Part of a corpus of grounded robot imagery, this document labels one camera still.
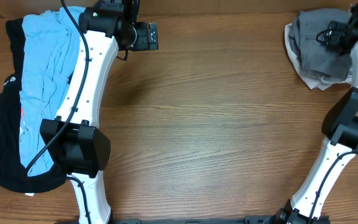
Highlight folded beige shorts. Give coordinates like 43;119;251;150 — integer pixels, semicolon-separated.
284;23;352;91

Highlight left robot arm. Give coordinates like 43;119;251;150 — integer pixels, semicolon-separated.
40;0;158;223

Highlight light blue t-shirt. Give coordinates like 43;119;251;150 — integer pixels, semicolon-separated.
19;6;84;167

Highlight grey shorts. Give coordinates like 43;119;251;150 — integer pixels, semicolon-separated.
288;8;352;83

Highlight black t-shirt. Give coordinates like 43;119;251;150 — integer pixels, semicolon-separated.
0;18;66;193

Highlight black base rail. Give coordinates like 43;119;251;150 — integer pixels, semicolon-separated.
54;215;331;224

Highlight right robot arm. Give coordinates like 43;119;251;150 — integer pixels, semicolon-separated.
266;2;358;223

